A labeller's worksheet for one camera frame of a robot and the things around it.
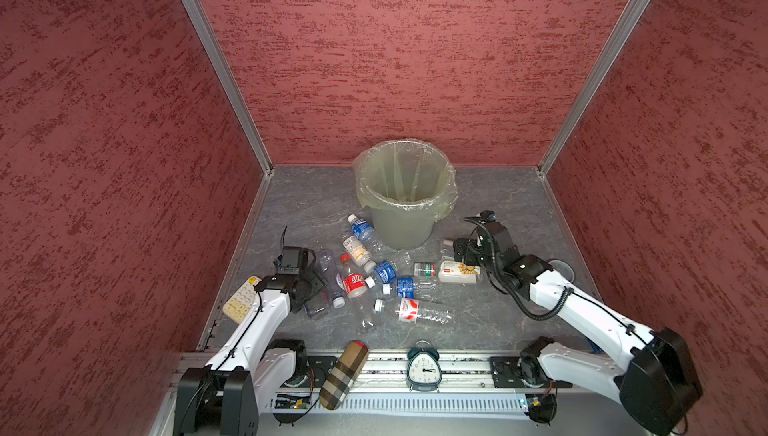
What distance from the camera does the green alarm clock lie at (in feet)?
2.33

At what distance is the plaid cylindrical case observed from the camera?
2.27 ft

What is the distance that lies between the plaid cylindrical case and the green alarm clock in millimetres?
125
